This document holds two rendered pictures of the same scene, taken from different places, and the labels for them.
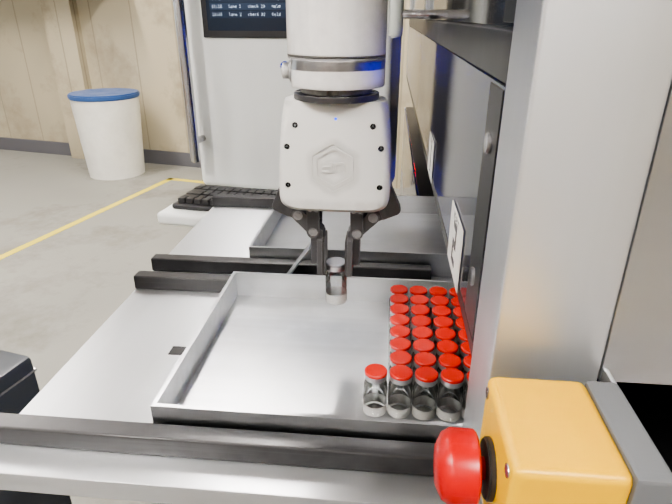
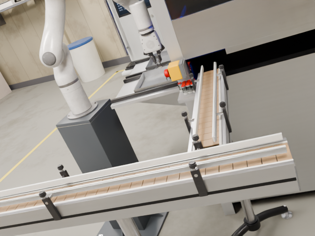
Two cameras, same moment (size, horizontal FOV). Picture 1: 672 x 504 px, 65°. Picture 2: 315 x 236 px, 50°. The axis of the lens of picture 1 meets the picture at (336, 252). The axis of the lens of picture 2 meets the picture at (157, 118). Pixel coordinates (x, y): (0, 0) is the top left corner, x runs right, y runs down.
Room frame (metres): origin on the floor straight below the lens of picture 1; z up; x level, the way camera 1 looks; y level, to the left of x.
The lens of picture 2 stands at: (-1.30, -0.30, 1.49)
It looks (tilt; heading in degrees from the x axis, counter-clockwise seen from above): 24 degrees down; 13
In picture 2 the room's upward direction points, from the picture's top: 22 degrees counter-clockwise
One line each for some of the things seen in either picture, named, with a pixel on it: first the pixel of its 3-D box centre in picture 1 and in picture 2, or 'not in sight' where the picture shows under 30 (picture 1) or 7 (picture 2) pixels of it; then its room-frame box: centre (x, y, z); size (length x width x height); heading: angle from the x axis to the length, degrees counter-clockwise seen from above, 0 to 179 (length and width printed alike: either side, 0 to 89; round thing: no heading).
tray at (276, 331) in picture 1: (358, 347); (167, 75); (0.47, -0.02, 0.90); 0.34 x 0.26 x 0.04; 84
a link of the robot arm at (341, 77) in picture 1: (334, 73); (146, 29); (0.48, 0.00, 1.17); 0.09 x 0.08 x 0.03; 85
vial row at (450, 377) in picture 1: (442, 345); not in sight; (0.46, -0.11, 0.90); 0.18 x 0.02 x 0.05; 175
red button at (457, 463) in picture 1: (469, 466); (168, 72); (0.21, -0.07, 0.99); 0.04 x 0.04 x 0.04; 84
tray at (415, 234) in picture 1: (370, 229); (174, 55); (0.81, -0.06, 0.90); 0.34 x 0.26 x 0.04; 84
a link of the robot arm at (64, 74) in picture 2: not in sight; (60, 62); (0.46, 0.51, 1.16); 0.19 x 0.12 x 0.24; 6
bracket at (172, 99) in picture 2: not in sight; (158, 101); (0.40, 0.06, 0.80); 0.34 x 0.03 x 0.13; 84
